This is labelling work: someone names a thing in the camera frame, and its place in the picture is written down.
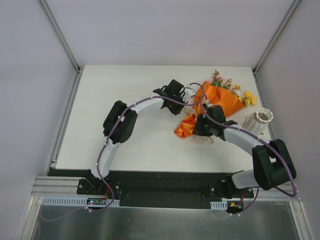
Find orange wrapping paper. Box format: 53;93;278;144
174;81;245;138

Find flower bunch pink yellow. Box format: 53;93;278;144
207;70;258;107

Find cream ribbon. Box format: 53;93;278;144
188;135;214;146

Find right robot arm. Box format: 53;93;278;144
195;104;298;198

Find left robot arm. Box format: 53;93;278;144
84;79;196;195

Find white ribbed vase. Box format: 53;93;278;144
242;108;274;136

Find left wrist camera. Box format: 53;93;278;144
183;84;197;101

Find right white cable duct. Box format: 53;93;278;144
210;200;228;211

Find white cable duct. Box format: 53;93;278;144
42;196;120;208
210;200;228;211

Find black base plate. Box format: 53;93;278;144
48;169;255;209

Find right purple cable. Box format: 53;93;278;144
199;94;299;221

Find left aluminium frame post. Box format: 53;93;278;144
38;0;83;73

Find aluminium frame post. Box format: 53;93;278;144
251;0;304;75
38;0;83;73

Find right aluminium frame post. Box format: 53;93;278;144
251;0;304;75

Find aluminium rail front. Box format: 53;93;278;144
31;174;86;197

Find left white cable duct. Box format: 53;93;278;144
42;196;120;208

